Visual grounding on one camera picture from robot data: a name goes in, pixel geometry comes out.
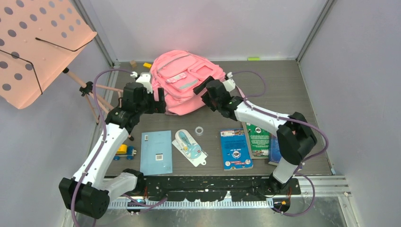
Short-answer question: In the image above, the pink student backpack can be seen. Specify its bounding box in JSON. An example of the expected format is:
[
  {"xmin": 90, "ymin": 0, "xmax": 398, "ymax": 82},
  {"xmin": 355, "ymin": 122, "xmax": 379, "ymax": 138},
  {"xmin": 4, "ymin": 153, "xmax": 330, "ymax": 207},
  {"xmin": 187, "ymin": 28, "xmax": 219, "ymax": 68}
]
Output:
[{"xmin": 150, "ymin": 50, "xmax": 225, "ymax": 115}]

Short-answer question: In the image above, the green paperback book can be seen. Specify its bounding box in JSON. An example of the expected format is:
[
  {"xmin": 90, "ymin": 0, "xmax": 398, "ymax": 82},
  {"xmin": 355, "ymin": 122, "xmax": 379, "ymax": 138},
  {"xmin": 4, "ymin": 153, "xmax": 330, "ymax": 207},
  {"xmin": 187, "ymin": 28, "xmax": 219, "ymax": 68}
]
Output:
[{"xmin": 242, "ymin": 122, "xmax": 271, "ymax": 159}]

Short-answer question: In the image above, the blue paperback book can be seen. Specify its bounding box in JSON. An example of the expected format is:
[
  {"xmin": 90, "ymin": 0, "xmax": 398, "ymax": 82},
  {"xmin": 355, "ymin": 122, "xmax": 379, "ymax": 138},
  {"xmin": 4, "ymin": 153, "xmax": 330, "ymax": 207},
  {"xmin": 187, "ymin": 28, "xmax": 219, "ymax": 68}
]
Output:
[{"xmin": 220, "ymin": 129, "xmax": 253, "ymax": 171}]

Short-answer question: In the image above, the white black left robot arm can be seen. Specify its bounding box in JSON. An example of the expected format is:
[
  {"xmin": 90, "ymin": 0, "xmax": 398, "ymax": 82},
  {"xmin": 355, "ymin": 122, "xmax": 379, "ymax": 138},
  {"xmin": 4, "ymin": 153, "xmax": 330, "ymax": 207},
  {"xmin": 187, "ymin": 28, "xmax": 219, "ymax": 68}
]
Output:
[{"xmin": 59, "ymin": 82, "xmax": 166, "ymax": 219}]

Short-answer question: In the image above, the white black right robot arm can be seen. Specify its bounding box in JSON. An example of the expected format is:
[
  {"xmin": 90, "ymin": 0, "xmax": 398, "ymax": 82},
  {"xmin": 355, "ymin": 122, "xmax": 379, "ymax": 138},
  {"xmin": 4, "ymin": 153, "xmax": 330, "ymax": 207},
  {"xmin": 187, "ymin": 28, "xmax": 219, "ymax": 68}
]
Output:
[{"xmin": 193, "ymin": 77, "xmax": 317, "ymax": 194}]

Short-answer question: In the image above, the small yellow block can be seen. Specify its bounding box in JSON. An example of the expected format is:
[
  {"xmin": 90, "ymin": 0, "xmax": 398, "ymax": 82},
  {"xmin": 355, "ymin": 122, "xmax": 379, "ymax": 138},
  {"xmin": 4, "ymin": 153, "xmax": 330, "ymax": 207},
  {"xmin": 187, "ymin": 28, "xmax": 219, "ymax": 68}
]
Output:
[{"xmin": 143, "ymin": 62, "xmax": 152, "ymax": 69}]

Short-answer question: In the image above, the small wooden cube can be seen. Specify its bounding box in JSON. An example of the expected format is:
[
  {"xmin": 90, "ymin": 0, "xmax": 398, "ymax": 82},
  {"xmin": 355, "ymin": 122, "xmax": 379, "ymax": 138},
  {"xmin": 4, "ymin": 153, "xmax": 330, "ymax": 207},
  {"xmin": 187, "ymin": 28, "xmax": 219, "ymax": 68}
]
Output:
[{"xmin": 130, "ymin": 60, "xmax": 137, "ymax": 69}]

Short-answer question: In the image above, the clear tape roll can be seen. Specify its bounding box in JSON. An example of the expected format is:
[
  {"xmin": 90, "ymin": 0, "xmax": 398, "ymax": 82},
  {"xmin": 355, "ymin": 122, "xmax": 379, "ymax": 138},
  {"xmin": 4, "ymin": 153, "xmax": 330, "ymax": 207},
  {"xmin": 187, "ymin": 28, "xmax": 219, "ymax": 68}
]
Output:
[{"xmin": 195, "ymin": 126, "xmax": 204, "ymax": 136}]

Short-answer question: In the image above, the light blue notebook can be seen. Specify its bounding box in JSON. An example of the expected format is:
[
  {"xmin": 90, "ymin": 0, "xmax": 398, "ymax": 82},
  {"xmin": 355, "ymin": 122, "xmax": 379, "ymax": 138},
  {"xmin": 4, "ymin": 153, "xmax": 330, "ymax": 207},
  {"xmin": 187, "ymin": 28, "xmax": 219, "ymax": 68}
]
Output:
[{"xmin": 140, "ymin": 131, "xmax": 173, "ymax": 176}]

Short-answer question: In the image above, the yellow blue toy car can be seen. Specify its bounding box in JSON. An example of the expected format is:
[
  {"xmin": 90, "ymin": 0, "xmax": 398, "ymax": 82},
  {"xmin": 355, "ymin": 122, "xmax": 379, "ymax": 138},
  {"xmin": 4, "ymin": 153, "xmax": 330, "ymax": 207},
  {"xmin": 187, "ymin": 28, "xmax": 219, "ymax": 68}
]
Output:
[{"xmin": 113, "ymin": 144, "xmax": 137, "ymax": 161}]

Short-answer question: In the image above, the packaged blue correction tape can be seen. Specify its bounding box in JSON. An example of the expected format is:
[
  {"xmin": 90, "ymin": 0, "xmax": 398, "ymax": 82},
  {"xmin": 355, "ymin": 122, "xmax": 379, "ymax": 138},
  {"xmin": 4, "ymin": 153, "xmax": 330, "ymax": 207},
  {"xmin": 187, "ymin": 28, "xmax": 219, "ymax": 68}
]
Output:
[{"xmin": 172, "ymin": 130, "xmax": 208, "ymax": 167}]

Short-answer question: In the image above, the dark blue orange book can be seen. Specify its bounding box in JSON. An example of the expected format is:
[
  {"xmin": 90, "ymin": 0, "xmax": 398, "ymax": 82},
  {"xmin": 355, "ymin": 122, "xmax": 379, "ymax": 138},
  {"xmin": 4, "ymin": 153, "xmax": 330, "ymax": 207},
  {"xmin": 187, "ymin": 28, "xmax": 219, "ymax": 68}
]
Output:
[{"xmin": 268, "ymin": 135, "xmax": 282, "ymax": 166}]

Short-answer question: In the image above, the pink perforated music stand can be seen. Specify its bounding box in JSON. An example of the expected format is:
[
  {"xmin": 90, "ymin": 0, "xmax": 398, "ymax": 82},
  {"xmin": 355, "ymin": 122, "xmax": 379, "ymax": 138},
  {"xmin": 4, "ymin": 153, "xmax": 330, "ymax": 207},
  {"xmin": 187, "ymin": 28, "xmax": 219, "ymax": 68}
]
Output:
[{"xmin": 0, "ymin": 0, "xmax": 112, "ymax": 138}]

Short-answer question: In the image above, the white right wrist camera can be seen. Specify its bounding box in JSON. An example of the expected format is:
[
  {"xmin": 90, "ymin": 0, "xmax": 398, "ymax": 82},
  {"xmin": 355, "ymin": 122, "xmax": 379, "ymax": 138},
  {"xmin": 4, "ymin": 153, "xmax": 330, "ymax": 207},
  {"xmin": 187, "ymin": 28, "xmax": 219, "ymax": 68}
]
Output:
[{"xmin": 223, "ymin": 72, "xmax": 236, "ymax": 92}]

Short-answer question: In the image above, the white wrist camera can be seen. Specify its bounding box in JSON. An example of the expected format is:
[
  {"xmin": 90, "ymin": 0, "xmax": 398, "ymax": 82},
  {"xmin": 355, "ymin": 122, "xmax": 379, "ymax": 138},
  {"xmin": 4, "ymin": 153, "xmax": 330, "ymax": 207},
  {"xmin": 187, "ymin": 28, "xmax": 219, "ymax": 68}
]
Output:
[
  {"xmin": 135, "ymin": 72, "xmax": 153, "ymax": 94},
  {"xmin": 223, "ymin": 72, "xmax": 236, "ymax": 92}
]

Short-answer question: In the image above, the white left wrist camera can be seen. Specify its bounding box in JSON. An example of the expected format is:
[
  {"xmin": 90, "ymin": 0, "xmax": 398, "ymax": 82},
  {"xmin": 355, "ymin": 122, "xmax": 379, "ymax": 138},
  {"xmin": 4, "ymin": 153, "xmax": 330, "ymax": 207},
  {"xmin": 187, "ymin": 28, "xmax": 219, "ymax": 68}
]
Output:
[{"xmin": 135, "ymin": 72, "xmax": 153, "ymax": 94}]

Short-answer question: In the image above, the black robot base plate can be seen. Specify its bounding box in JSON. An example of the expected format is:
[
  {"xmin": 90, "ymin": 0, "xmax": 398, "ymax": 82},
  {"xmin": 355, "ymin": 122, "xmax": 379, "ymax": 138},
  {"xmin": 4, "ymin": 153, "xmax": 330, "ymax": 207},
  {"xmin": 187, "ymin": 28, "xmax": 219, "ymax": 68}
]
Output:
[{"xmin": 127, "ymin": 175, "xmax": 301, "ymax": 202}]

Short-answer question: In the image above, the white slotted cable duct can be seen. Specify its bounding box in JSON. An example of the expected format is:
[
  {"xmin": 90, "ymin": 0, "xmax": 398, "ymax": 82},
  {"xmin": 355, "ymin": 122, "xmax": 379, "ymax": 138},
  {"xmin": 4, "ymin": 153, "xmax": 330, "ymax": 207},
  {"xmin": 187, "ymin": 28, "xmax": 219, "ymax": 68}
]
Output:
[{"xmin": 108, "ymin": 198, "xmax": 274, "ymax": 209}]

